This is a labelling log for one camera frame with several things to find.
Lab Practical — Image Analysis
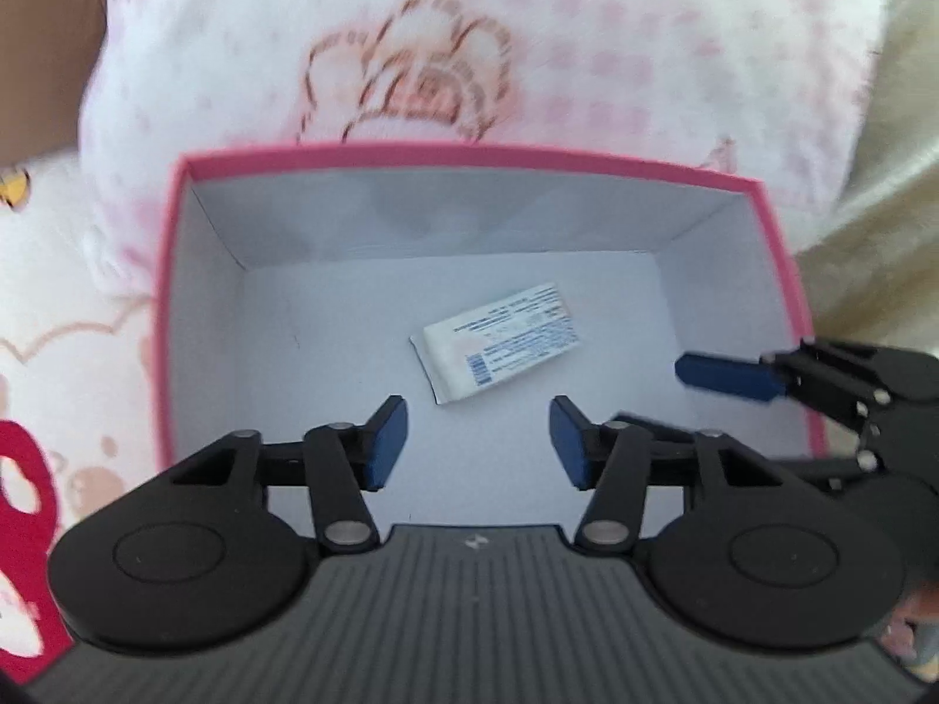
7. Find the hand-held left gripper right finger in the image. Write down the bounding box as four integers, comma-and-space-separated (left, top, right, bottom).
549, 394, 789, 554

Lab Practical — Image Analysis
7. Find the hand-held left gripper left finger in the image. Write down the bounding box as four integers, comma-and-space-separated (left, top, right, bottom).
170, 394, 409, 554

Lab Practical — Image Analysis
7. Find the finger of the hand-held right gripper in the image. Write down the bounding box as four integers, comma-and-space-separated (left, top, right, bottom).
770, 447, 881, 492
673, 337, 896, 448

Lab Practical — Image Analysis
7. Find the pink cardboard box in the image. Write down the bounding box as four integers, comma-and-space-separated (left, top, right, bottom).
150, 143, 830, 474

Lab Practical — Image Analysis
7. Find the white packet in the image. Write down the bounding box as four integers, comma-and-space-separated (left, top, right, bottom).
409, 282, 580, 406

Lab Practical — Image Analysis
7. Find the beige shiny cloth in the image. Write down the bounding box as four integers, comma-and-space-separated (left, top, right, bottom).
796, 0, 939, 360

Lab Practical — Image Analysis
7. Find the pink checked pillow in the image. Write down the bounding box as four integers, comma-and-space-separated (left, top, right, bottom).
77, 0, 892, 295

